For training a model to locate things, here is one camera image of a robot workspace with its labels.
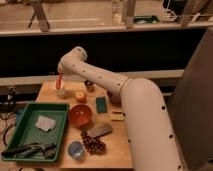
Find grey sanding block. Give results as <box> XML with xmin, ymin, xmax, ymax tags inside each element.
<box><xmin>88</xmin><ymin>123</ymin><xmax>113</xmax><ymax>138</ymax></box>

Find small metal cup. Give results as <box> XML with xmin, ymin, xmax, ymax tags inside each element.
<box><xmin>84</xmin><ymin>80</ymin><xmax>95</xmax><ymax>92</ymax></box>

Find black cables at left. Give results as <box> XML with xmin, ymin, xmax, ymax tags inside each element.
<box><xmin>0</xmin><ymin>85</ymin><xmax>18</xmax><ymax>148</ymax></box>

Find green plastic tray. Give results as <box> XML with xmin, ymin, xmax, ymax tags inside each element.
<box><xmin>2</xmin><ymin>102</ymin><xmax>69</xmax><ymax>163</ymax></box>

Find orange pepper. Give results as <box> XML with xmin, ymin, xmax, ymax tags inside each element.
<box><xmin>56</xmin><ymin>74</ymin><xmax>63</xmax><ymax>89</ymax></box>

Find green bin in background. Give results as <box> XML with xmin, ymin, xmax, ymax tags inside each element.
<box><xmin>133</xmin><ymin>15</ymin><xmax>160</xmax><ymax>24</ymax></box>

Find white folded cloth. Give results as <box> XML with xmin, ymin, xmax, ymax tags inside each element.
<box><xmin>35</xmin><ymin>115</ymin><xmax>56</xmax><ymax>132</ymax></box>

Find black handled tool in tray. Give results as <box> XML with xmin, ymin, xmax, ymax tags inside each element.
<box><xmin>1</xmin><ymin>143</ymin><xmax>56</xmax><ymax>159</ymax></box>

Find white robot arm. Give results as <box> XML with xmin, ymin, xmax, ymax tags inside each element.
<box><xmin>58</xmin><ymin>46</ymin><xmax>183</xmax><ymax>171</ymax></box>

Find small blue bowl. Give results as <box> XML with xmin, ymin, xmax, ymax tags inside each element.
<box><xmin>68</xmin><ymin>141</ymin><xmax>84</xmax><ymax>160</ymax></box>

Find green sponge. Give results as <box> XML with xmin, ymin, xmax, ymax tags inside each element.
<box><xmin>96</xmin><ymin>97</ymin><xmax>107</xmax><ymax>113</ymax></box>

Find yellow apple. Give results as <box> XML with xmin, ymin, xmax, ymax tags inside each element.
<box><xmin>75</xmin><ymin>91</ymin><xmax>87</xmax><ymax>103</ymax></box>

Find orange bowl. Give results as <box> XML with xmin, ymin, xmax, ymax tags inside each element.
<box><xmin>68</xmin><ymin>104</ymin><xmax>92</xmax><ymax>128</ymax></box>

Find bunch of dark grapes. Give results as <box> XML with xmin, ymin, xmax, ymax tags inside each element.
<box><xmin>81</xmin><ymin>130</ymin><xmax>106</xmax><ymax>155</ymax></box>

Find purple bowl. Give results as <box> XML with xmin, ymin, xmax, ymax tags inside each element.
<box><xmin>107</xmin><ymin>92</ymin><xmax>121</xmax><ymax>103</ymax></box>

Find white paper cup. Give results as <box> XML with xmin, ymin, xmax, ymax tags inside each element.
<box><xmin>55</xmin><ymin>87</ymin><xmax>67</xmax><ymax>98</ymax></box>

